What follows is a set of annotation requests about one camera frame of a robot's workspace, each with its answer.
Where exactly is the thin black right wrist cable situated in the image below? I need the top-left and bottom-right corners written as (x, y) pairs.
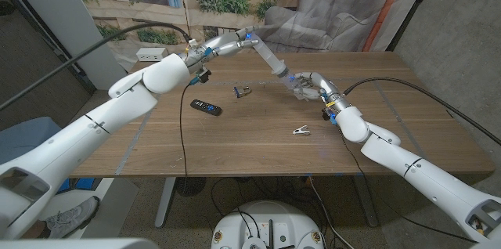
top-left (337, 123), bottom-right (478, 244)

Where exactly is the blue grey upholstered seat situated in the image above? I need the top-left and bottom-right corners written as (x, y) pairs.
top-left (0, 116), bottom-right (59, 164)

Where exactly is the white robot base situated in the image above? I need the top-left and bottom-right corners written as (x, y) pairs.
top-left (210, 200), bottom-right (326, 249)

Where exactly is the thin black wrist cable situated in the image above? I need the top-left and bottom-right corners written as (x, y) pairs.
top-left (337, 123), bottom-right (478, 244)
top-left (178, 81), bottom-right (195, 179)

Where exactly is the black TV remote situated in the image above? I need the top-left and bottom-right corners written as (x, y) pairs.
top-left (189, 99), bottom-right (223, 117)

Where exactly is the grey table leg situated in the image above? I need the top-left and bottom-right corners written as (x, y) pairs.
top-left (354, 175), bottom-right (380, 229)

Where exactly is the blue metal key ring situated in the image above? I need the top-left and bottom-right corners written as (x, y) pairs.
top-left (232, 85), bottom-right (253, 99)

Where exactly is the grey sneaker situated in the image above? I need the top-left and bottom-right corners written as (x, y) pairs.
top-left (45, 196), bottom-right (101, 240)

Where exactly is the white power strip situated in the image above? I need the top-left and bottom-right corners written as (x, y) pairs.
top-left (135, 47), bottom-right (169, 63)

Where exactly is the black backdrop frame pole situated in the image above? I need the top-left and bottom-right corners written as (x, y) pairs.
top-left (386, 0), bottom-right (442, 52)

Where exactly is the thin black left wrist cable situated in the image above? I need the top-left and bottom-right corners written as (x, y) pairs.
top-left (178, 81), bottom-right (195, 179)

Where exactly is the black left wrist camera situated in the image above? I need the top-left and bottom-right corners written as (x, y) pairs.
top-left (194, 67), bottom-right (212, 85)

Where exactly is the printed fabric backdrop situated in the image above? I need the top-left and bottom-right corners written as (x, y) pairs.
top-left (63, 0), bottom-right (438, 73)

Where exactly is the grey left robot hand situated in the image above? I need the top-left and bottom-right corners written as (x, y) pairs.
top-left (182, 25), bottom-right (260, 70)

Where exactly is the large clear plastic syringe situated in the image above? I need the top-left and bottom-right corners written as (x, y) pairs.
top-left (250, 39), bottom-right (302, 89)

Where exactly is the white table leg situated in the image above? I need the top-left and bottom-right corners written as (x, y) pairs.
top-left (154, 177), bottom-right (177, 229)

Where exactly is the grey floor cable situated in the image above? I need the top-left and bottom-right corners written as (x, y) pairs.
top-left (308, 175), bottom-right (355, 249)

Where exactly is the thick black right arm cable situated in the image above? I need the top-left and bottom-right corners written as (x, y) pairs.
top-left (343, 77), bottom-right (501, 146)

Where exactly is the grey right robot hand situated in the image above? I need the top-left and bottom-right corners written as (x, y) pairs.
top-left (291, 71), bottom-right (351, 114)

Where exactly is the white partition panel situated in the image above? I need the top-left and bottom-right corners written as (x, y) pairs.
top-left (1, 0), bottom-right (128, 92)

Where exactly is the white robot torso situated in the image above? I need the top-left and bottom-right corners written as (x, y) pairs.
top-left (0, 236), bottom-right (501, 249)

